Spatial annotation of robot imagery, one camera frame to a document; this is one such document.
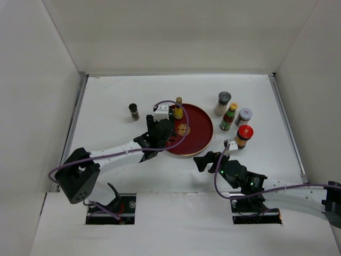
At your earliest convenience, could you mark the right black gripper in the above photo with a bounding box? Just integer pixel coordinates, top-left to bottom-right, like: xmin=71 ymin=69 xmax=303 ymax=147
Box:
xmin=193 ymin=150 xmax=238 ymax=189

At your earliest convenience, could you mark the small black cap spice jar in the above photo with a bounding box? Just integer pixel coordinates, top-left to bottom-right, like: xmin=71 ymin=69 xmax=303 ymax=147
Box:
xmin=128 ymin=103 xmax=140 ymax=121

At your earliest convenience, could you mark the white jar black pump lid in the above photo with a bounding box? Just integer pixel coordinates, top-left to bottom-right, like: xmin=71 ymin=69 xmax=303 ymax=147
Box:
xmin=168 ymin=107 xmax=175 ymax=126

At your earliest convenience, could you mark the small yellow label bottle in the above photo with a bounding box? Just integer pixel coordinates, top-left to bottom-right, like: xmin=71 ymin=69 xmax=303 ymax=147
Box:
xmin=174 ymin=97 xmax=183 ymax=120

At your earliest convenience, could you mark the jar with red lid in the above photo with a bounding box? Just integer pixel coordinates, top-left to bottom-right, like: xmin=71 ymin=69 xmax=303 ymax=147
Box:
xmin=234 ymin=125 xmax=254 ymax=149

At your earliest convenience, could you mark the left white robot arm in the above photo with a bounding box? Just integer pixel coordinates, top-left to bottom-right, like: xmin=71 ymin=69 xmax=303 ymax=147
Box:
xmin=54 ymin=114 xmax=175 ymax=213

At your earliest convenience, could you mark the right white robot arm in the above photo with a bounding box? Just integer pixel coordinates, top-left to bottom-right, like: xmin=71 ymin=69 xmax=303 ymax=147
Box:
xmin=193 ymin=151 xmax=340 ymax=228

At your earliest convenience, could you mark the round red lacquer tray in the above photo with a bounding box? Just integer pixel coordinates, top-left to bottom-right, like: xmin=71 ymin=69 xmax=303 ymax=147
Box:
xmin=165 ymin=103 xmax=214 ymax=156

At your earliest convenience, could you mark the sauce bottle yellow cap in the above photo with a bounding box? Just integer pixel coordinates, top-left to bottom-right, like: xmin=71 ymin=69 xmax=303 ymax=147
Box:
xmin=220 ymin=102 xmax=238 ymax=131

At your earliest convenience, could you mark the jar silver lid red label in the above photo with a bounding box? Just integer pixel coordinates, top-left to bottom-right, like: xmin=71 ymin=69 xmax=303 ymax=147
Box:
xmin=235 ymin=108 xmax=253 ymax=127

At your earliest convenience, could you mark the grinder jar grey lid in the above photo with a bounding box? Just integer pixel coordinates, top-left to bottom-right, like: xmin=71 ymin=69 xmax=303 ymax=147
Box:
xmin=214 ymin=91 xmax=232 ymax=116

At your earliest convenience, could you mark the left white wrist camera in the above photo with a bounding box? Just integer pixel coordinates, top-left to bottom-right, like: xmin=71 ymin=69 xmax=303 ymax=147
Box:
xmin=152 ymin=103 xmax=169 ymax=122

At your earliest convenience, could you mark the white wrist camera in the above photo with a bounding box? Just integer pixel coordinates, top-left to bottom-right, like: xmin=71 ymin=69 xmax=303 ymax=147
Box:
xmin=152 ymin=103 xmax=169 ymax=122
xmin=224 ymin=139 xmax=239 ymax=156

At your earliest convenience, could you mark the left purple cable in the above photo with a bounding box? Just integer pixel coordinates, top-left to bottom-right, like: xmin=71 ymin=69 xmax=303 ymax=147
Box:
xmin=47 ymin=100 xmax=190 ymax=221

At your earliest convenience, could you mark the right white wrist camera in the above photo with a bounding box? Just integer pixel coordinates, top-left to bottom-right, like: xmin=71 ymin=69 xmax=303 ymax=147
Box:
xmin=224 ymin=139 xmax=239 ymax=156

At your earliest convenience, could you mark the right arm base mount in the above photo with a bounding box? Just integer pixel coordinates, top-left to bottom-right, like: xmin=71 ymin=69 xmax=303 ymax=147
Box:
xmin=230 ymin=194 xmax=282 ymax=225

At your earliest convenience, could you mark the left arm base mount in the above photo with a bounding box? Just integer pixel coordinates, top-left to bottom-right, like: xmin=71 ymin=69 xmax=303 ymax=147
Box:
xmin=83 ymin=183 xmax=137 ymax=225

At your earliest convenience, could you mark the right aluminium table rail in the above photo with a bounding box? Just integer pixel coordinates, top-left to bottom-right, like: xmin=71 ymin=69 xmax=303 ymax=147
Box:
xmin=268 ymin=73 xmax=309 ymax=183

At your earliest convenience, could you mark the aluminium table rail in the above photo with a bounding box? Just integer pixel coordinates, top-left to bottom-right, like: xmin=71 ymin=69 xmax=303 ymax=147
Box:
xmin=52 ymin=71 xmax=90 ymax=193
xmin=268 ymin=73 xmax=309 ymax=183

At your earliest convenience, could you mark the left aluminium table rail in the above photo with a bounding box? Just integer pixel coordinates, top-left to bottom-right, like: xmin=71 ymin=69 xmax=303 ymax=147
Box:
xmin=52 ymin=71 xmax=90 ymax=193

